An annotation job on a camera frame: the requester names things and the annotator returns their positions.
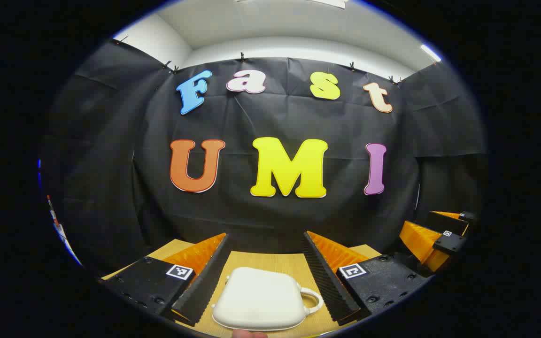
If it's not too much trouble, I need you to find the white ceiling light panel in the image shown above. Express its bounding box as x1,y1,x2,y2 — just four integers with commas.
420,44,442,62
306,0,348,9

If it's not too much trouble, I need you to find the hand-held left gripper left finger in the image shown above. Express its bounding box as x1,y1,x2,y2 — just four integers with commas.
100,232,232,328

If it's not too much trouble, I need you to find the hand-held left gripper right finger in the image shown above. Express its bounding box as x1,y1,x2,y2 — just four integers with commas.
301,230,434,327

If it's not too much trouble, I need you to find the row of black cloth clips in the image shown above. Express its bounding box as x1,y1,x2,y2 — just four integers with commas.
116,35,402,85

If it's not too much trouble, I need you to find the white suitcase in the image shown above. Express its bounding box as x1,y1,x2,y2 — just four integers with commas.
211,267,324,331

